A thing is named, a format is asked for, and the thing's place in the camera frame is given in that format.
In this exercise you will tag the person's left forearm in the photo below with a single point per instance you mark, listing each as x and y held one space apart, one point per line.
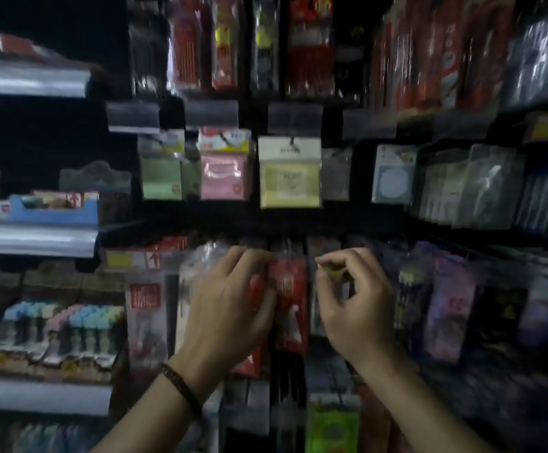
156 419

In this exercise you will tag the blue display box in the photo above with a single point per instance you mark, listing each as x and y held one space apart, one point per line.
52 214

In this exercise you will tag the dark packet with yellow print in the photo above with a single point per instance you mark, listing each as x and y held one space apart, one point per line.
408 297

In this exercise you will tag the clear packet with red label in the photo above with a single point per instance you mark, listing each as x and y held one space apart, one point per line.
145 320

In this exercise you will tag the person's left hand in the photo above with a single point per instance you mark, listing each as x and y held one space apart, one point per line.
222 320

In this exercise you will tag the grey clear hang tab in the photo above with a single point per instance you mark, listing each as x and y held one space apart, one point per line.
95 178

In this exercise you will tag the white blue note packet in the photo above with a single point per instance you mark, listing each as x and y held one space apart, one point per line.
393 181

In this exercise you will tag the yellow sticky note packet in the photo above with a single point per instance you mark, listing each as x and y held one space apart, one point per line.
290 183

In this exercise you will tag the silver shelf rail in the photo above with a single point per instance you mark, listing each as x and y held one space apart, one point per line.
33 239
42 396
28 80

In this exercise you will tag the yellow black pen packet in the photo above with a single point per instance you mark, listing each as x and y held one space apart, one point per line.
265 51

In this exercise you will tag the row of red packets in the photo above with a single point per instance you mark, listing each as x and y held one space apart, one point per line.
439 56

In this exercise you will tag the clear price tag holder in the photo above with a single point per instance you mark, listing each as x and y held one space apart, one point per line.
211 114
133 116
369 123
295 118

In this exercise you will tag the row of pastel capped pens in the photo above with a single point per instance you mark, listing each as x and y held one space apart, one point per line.
56 330

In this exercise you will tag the person's left fingers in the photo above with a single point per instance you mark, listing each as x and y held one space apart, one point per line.
248 261

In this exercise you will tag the person's right forearm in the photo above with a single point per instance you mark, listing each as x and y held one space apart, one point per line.
420 415

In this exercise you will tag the person's right hand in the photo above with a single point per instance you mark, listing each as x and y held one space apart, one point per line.
363 316

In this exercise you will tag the purple hanging packet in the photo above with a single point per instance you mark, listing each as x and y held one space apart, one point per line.
449 311

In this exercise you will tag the green sticky note packet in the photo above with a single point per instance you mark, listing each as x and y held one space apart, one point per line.
161 176

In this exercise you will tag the red yellow pencil packet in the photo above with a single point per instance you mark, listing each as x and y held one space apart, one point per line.
225 51

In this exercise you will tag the clear plastic packet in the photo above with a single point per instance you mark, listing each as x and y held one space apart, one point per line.
191 278

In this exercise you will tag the pink sticky note packet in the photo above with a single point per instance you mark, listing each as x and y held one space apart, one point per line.
224 174

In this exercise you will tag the row of clear packets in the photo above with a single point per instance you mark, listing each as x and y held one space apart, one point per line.
472 188

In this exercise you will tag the yellow red shelf label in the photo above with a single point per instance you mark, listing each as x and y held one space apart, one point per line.
127 259

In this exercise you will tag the clear packet with yellow tag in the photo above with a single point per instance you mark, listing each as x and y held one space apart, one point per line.
334 274

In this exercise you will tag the red white hanging packet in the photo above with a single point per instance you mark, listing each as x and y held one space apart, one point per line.
293 306

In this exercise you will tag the row of blue packets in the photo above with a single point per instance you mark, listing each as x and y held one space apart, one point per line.
547 198

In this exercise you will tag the person's right thumb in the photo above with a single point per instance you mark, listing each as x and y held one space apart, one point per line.
325 299

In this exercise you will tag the lilac grey packet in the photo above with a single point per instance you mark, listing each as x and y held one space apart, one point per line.
538 306

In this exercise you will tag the blue white stationery packet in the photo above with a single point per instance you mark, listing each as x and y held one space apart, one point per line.
538 65

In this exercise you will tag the grey sticky note packet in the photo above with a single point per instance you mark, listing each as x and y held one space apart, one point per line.
336 174

